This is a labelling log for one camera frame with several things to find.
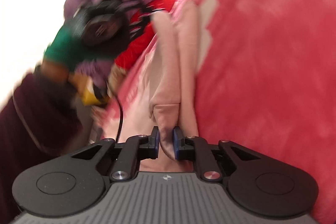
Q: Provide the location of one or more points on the pink pants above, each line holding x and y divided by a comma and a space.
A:
170, 77

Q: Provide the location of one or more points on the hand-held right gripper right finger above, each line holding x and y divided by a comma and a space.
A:
176, 144

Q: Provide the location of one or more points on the pink floral blanket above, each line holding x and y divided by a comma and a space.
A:
262, 69

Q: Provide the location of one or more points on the yellow pillow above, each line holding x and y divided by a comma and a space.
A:
90, 96

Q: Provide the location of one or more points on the person's left hand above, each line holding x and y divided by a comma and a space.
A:
65, 48

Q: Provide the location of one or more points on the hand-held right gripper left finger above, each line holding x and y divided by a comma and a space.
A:
157, 142

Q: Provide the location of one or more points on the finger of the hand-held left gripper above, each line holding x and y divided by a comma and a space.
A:
136, 29
137, 3

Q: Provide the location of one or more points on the red blanket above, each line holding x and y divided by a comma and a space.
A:
147, 37

